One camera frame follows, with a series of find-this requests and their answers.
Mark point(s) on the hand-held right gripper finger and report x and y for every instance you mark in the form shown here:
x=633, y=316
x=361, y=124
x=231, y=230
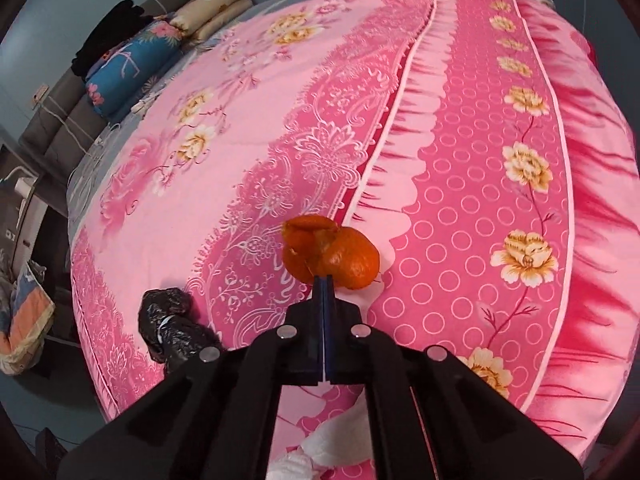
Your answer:
x=320, y=312
x=328, y=312

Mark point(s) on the round orange peel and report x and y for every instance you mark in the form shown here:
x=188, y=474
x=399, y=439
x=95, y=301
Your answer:
x=345, y=257

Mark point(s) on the black plastic bag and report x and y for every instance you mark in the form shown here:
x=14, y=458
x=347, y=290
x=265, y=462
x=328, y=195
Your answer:
x=170, y=325

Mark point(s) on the white tissue paper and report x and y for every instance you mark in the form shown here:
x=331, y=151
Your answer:
x=330, y=440

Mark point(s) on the pink floral blanket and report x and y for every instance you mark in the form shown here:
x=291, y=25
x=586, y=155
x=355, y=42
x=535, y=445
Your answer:
x=450, y=160

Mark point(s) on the striped cloth pile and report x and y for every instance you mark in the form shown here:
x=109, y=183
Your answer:
x=22, y=325

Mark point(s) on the blue floral pillow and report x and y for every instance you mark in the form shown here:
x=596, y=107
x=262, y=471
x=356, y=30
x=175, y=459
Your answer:
x=127, y=67

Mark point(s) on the bedside cabinet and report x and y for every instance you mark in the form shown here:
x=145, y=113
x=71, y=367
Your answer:
x=22, y=210

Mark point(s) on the beige folded quilt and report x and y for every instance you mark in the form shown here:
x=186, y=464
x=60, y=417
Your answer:
x=212, y=15

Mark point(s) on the grey padded headboard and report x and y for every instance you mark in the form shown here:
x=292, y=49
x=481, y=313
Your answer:
x=65, y=120

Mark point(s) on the black clothing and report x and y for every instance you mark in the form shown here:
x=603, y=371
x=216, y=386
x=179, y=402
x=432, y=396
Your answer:
x=110, y=32

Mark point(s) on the wall socket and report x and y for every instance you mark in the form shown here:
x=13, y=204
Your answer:
x=40, y=96

